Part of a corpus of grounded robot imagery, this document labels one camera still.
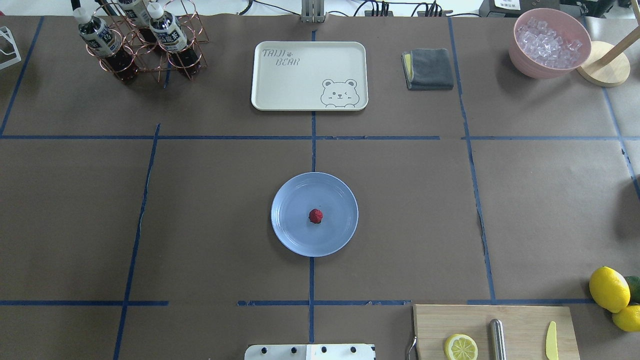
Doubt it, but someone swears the grey yellow folded cloth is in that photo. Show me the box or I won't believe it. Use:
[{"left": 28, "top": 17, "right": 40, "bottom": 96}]
[{"left": 401, "top": 48, "right": 454, "bottom": 91}]

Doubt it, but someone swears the steel cylinder black cap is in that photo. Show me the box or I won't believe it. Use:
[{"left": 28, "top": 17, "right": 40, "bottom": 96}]
[{"left": 489, "top": 318, "right": 507, "bottom": 360}]

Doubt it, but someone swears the tea bottle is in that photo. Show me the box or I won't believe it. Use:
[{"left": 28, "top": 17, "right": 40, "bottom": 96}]
[
  {"left": 146, "top": 2, "right": 201, "bottom": 78},
  {"left": 72, "top": 7, "right": 138, "bottom": 82},
  {"left": 116, "top": 0, "right": 163, "bottom": 55}
]

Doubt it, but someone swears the wooden cutting board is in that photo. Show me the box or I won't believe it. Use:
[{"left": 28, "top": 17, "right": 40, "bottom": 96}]
[{"left": 413, "top": 304, "right": 581, "bottom": 360}]

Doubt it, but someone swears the lemon slice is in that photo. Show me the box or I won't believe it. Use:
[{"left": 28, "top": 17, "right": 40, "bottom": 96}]
[{"left": 443, "top": 333, "right": 479, "bottom": 360}]

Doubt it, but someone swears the cream bear tray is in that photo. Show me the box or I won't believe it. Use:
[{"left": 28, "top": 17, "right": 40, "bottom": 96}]
[{"left": 251, "top": 41, "right": 370, "bottom": 112}]

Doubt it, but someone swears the lower yellow lemon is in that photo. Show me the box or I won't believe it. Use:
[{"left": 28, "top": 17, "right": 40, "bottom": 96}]
[{"left": 611, "top": 304, "right": 640, "bottom": 333}]

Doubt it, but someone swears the copper wire bottle rack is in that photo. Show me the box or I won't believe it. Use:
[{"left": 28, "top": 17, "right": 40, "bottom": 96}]
[{"left": 71, "top": 0, "right": 210, "bottom": 84}]

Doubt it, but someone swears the right tea bottle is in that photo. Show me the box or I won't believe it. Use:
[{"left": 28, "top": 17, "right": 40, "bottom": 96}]
[{"left": 146, "top": 2, "right": 201, "bottom": 78}]

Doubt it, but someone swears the red strawberry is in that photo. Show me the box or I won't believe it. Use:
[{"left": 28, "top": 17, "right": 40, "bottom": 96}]
[{"left": 308, "top": 208, "right": 323, "bottom": 224}]

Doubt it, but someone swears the upper yellow lemon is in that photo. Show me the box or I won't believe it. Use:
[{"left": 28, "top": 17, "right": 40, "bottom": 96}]
[{"left": 589, "top": 266, "right": 631, "bottom": 313}]

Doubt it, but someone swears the white wire cup rack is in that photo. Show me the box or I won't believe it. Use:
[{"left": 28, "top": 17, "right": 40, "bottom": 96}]
[{"left": 0, "top": 26, "right": 22, "bottom": 70}]

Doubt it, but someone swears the yellow lemon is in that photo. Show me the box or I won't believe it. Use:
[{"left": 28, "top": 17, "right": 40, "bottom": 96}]
[
  {"left": 611, "top": 304, "right": 640, "bottom": 333},
  {"left": 589, "top": 266, "right": 631, "bottom": 313}
]

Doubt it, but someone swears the wooden stand base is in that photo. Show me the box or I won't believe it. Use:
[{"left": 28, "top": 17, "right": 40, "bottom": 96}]
[{"left": 577, "top": 26, "right": 640, "bottom": 87}]

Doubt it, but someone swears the bottom tea bottle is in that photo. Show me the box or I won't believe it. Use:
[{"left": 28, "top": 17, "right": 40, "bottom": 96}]
[{"left": 116, "top": 0, "right": 163, "bottom": 55}]

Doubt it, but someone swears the pink bowl of ice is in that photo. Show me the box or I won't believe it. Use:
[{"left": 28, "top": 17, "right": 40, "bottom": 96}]
[{"left": 509, "top": 7, "right": 592, "bottom": 79}]

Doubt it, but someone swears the blue round plate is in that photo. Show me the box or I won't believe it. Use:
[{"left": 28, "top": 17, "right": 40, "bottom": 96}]
[{"left": 270, "top": 172, "right": 359, "bottom": 258}]

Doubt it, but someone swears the left tea bottle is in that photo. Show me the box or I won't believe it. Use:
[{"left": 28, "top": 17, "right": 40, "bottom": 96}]
[{"left": 72, "top": 7, "right": 138, "bottom": 82}]

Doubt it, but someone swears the green avocado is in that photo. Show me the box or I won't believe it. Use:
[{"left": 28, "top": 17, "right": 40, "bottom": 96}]
[{"left": 624, "top": 275, "right": 640, "bottom": 305}]

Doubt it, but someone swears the yellow plastic knife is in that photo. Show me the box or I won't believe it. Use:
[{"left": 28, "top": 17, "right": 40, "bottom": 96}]
[{"left": 545, "top": 320, "right": 559, "bottom": 360}]

